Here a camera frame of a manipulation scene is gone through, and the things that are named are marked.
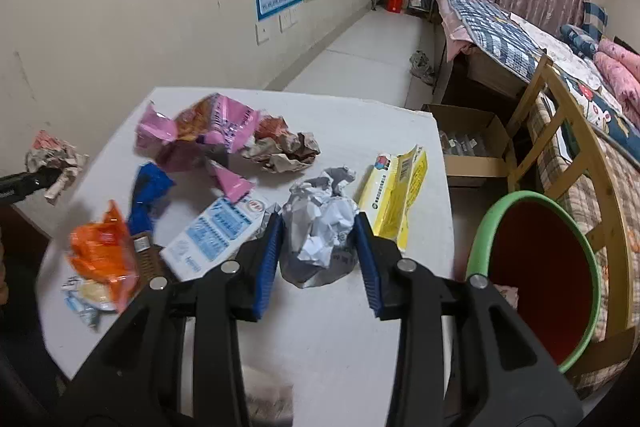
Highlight grey shoes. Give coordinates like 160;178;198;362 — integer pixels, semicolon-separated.
408;50;437;86

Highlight wooden chair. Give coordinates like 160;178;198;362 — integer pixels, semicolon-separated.
505;53;638;389

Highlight bed with plaid sheet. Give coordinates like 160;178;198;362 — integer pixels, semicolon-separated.
432;0;640;400

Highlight orange snack bag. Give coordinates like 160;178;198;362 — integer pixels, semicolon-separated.
68;200;142;314

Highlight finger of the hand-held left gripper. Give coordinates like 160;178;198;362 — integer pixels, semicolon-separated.
0;168;62;208

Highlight brown paper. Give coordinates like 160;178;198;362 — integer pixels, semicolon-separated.
241;117;321;175

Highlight red white paper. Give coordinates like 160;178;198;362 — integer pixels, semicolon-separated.
25;130;91;206

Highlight red bin with green rim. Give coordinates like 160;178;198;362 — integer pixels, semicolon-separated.
465;190;602;375

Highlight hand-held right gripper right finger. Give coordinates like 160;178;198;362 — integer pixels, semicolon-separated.
354;212;583;427

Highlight blue checkered pillow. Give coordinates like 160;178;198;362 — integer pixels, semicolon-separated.
581;0;609;41

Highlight pink folded quilt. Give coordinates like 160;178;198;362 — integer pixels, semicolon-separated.
594;38;640;118

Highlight cardboard box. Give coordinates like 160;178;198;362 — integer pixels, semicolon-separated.
421;103;512;188

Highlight pink snack wrapper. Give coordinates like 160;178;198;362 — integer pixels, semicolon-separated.
135;93;267;174

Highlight yellow snack packet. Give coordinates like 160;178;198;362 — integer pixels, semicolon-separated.
357;144;430;254

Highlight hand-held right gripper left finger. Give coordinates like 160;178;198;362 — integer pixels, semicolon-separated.
55;212;286;427

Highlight small white blue wrapper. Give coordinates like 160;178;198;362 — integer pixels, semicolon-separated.
61;276;117;334

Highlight grey white paper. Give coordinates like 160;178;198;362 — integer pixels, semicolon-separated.
279;166;362;290

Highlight white blue carton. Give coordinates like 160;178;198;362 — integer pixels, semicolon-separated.
160;195;273;283

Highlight blue plaid quilt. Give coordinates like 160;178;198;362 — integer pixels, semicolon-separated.
442;0;547;84

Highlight small pink wrapper piece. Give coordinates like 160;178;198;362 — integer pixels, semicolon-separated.
206;158;256;202

